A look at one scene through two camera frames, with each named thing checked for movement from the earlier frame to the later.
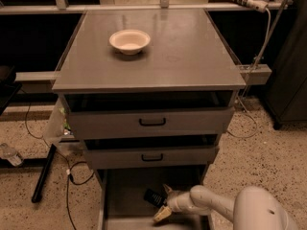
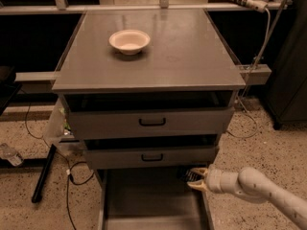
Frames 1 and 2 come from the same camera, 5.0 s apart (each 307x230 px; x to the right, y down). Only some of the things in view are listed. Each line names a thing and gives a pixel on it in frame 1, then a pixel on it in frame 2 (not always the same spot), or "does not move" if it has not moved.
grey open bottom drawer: (121, 193) does not move
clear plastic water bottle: (11, 153) does not move
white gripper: (175, 202) to (214, 179)
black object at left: (9, 86) does not move
